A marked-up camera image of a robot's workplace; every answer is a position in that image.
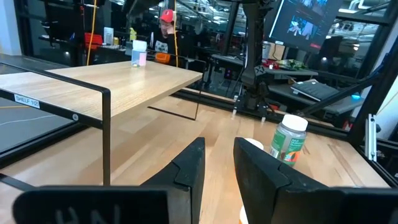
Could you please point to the silver corner bracket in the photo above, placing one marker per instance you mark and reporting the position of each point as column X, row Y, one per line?
column 371, row 137

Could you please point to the green label medicine bottle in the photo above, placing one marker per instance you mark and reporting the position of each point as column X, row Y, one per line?
column 287, row 143

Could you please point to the person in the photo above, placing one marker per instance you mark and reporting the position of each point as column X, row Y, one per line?
column 164, row 34

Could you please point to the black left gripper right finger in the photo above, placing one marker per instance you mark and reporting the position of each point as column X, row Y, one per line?
column 258, row 186

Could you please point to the black aluminium table frame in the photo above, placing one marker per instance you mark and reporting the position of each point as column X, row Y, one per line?
column 323, row 128

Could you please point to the clear bottle pink label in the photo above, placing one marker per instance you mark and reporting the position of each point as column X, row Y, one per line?
column 139, row 54

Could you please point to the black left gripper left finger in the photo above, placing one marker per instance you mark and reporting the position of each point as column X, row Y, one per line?
column 186, row 186

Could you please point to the orange pill bottle white cap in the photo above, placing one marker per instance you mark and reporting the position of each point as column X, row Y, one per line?
column 242, row 216
column 256, row 143

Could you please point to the dark computer monitor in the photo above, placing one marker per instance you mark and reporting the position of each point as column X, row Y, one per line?
column 301, row 21

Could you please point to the wooden shelf black metal frame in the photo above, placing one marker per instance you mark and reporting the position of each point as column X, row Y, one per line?
column 124, row 84

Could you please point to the black laptop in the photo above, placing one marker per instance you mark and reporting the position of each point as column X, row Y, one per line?
column 314, row 90

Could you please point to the red storage bin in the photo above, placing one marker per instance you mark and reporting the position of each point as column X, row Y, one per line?
column 93, row 40

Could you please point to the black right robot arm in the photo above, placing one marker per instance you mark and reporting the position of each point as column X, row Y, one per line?
column 253, row 40

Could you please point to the white container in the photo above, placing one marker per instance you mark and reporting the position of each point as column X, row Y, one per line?
column 108, row 35

